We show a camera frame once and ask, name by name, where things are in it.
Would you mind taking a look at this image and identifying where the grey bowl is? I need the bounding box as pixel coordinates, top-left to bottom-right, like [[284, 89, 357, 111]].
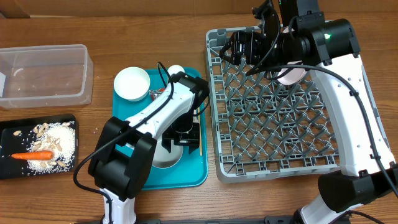
[[152, 138, 183, 169]]

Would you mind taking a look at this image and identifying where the white round plate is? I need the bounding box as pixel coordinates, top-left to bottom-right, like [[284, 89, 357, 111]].
[[277, 68, 307, 85]]

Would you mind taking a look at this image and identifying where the white bowl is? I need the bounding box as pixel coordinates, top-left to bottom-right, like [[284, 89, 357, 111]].
[[113, 67, 150, 101]]

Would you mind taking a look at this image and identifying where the white rice pile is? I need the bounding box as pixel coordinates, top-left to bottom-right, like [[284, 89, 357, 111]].
[[21, 121, 76, 172]]

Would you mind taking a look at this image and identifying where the nut shells pile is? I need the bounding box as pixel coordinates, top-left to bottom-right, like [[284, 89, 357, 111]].
[[12, 121, 72, 167]]

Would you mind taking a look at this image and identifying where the orange carrot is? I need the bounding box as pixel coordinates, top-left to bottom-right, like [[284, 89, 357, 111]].
[[11, 151, 53, 161]]

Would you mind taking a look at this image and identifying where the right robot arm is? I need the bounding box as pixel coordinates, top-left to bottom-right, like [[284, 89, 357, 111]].
[[220, 17, 397, 223]]

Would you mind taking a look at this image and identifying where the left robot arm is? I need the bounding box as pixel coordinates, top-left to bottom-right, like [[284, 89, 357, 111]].
[[88, 72, 210, 223]]

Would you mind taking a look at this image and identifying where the grey plastic dishwasher rack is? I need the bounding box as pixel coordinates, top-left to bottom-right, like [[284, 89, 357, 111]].
[[206, 29, 389, 183]]

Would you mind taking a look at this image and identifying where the black waste tray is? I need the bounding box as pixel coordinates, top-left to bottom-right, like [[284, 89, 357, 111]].
[[1, 114, 79, 180]]

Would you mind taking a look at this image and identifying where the wooden chopstick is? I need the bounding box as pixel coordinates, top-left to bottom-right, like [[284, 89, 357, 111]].
[[197, 108, 203, 156]]

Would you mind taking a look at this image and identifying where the teal plastic tray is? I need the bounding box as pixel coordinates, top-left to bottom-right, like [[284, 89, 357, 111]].
[[111, 67, 209, 191]]

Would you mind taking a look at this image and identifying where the crumpled foil wrapper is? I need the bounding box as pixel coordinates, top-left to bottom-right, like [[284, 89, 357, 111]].
[[149, 88, 165, 101]]

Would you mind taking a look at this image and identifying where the white paper cup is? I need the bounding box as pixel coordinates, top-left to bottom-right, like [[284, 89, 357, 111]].
[[167, 65, 185, 76]]

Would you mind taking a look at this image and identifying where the clear plastic bin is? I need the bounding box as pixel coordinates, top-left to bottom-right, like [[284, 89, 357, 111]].
[[1, 44, 94, 109]]

